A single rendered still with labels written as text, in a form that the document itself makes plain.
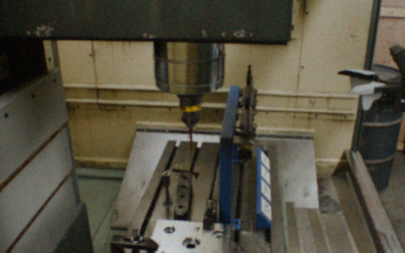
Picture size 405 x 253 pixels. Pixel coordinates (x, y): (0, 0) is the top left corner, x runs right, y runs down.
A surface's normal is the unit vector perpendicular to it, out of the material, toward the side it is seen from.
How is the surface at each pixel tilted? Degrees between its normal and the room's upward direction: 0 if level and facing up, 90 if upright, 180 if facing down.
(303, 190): 24
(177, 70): 90
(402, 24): 90
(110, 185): 0
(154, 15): 90
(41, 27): 90
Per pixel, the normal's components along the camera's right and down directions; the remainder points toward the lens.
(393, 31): -0.12, 0.42
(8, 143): 0.99, 0.05
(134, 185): -0.02, -0.70
